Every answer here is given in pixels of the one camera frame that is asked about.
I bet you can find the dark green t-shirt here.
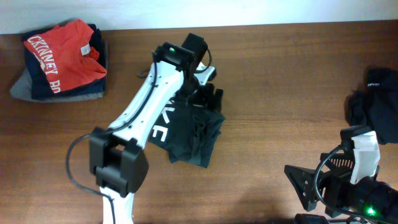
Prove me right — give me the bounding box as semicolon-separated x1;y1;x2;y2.
148;98;224;168

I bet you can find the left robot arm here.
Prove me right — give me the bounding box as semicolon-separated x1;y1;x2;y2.
90;34;224;223

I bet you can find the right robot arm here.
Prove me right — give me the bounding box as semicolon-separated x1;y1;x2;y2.
284;125;397;223

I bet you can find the black garment pile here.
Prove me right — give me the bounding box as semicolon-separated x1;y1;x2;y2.
346;67;397;145

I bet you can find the folded red printed t-shirt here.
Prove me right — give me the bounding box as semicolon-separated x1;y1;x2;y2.
23;19;107;95

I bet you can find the folded navy blue garment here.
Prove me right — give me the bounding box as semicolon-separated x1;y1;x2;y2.
24;24;108;101

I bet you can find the folded grey garment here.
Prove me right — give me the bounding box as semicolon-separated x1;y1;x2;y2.
9;39;109;103

